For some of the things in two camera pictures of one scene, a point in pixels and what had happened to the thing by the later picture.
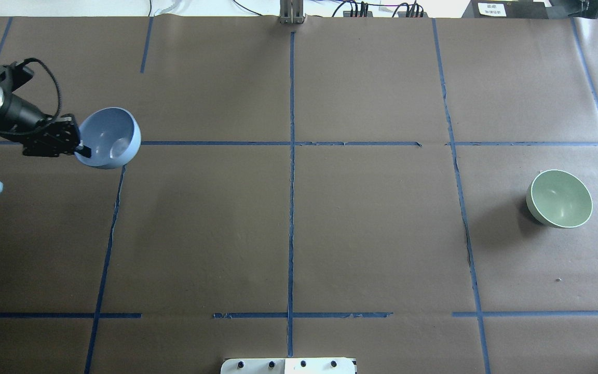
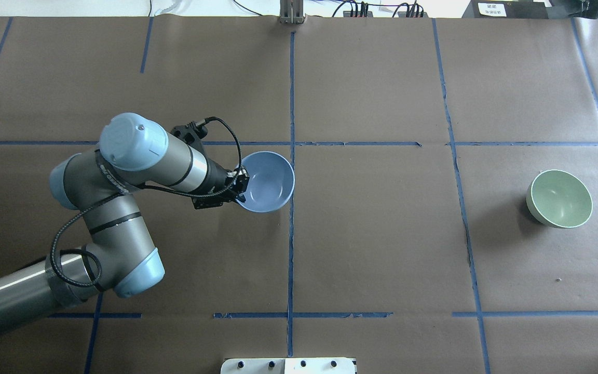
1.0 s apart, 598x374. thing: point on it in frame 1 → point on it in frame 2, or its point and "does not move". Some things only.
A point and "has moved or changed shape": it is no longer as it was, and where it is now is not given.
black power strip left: (348, 14) does not move
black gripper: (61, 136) → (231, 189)
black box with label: (505, 9) does not move
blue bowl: (113, 134) has moved or changed shape
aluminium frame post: (291, 12) does not move
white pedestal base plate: (302, 365) does not move
